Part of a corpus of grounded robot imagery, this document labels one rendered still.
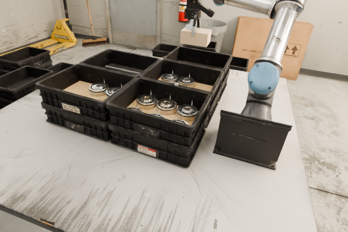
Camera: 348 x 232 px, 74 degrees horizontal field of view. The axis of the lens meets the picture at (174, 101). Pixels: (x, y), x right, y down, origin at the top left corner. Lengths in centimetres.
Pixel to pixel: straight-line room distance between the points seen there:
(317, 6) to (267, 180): 328
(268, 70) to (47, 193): 96
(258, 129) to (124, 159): 59
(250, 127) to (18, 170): 96
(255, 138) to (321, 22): 323
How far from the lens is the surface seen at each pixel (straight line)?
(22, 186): 110
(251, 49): 389
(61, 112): 125
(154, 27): 437
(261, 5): 135
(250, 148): 108
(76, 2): 517
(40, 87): 126
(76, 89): 139
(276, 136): 104
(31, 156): 121
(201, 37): 138
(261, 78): 99
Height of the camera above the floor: 146
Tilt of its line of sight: 31 degrees down
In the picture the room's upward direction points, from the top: 3 degrees clockwise
